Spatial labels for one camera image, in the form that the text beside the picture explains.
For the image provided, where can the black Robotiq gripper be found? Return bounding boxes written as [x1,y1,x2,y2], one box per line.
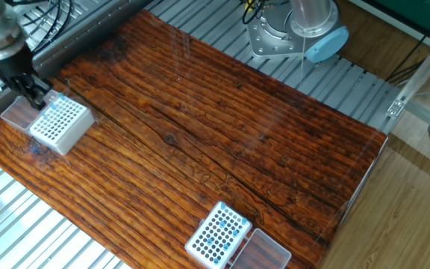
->
[0,43,54,112]

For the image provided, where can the white pipette tip rack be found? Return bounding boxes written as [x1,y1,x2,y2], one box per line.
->
[29,95,96,156]
[184,200,254,269]

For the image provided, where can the clear plastic rack lid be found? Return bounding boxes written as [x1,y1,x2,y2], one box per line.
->
[0,89,60,132]
[229,227,293,269]

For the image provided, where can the black base cable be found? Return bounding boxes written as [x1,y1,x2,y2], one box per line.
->
[240,0,267,25]

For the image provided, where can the white cable tie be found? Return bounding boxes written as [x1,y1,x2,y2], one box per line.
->
[299,35,308,87]

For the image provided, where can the thin black floor cable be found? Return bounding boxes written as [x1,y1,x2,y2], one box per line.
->
[385,33,429,85]

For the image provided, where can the aluminium frame post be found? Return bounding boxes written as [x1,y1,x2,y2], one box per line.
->
[384,24,430,120]

